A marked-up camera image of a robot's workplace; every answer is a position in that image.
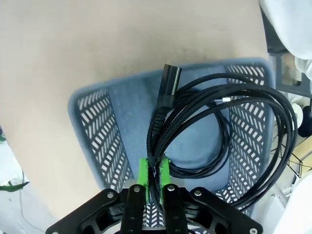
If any black braided cable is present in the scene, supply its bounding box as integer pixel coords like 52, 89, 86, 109
145, 63, 298, 211

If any blue-grey perforated plastic basket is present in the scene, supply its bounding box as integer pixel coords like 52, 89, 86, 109
67, 57, 277, 234

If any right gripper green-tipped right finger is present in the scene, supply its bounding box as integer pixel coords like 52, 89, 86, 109
159, 157, 264, 234

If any white object with green cord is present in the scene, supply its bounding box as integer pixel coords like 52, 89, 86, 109
0, 125, 30, 194

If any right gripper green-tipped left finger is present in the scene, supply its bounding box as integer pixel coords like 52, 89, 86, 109
45, 157, 151, 234

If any person in white sweatshirt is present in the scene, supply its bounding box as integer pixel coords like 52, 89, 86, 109
258, 0, 312, 59

